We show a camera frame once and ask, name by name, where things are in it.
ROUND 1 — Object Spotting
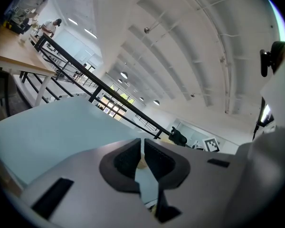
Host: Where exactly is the group of ceiling tube lights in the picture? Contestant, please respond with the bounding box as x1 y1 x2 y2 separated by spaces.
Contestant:
67 0 98 40

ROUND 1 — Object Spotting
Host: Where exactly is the grey chair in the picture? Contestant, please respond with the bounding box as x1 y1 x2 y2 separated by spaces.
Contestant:
0 68 18 119

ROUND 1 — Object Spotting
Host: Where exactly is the brown wooden bowl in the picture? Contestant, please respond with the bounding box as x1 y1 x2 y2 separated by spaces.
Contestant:
136 151 149 171

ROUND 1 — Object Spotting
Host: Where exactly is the small pale object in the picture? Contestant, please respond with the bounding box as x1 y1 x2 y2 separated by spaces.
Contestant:
19 28 30 45

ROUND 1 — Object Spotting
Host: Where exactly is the white printed t-shirt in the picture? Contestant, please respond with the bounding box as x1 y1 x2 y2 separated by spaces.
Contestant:
260 48 285 128

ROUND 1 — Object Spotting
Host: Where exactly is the black head-worn camera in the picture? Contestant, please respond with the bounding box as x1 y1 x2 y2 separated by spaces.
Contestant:
259 40 285 78

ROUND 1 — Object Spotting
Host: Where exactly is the wooden table with white legs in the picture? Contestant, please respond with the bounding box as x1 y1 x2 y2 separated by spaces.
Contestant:
0 24 57 107

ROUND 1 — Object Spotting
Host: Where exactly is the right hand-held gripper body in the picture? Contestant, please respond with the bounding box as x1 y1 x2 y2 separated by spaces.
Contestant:
192 137 221 153

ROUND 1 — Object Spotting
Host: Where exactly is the group of round pendant lamps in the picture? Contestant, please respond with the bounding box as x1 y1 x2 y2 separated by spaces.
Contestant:
117 71 161 107

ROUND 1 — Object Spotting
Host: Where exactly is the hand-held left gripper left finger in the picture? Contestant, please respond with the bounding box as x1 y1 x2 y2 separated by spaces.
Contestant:
20 138 162 228

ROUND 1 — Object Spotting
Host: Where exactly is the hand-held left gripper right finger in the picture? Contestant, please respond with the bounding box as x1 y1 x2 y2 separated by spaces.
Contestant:
143 138 238 225

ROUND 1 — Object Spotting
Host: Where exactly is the large glass window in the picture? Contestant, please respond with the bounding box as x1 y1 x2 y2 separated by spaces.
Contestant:
96 83 136 122

